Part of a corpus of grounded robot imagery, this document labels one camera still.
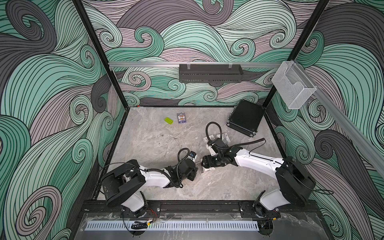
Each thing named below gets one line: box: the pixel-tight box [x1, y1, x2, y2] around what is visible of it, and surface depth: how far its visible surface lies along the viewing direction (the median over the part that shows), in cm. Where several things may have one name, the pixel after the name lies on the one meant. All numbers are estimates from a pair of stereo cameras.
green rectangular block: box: [164, 117, 174, 125], surface depth 113 cm
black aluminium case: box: [226, 99, 266, 137], surface depth 108 cm
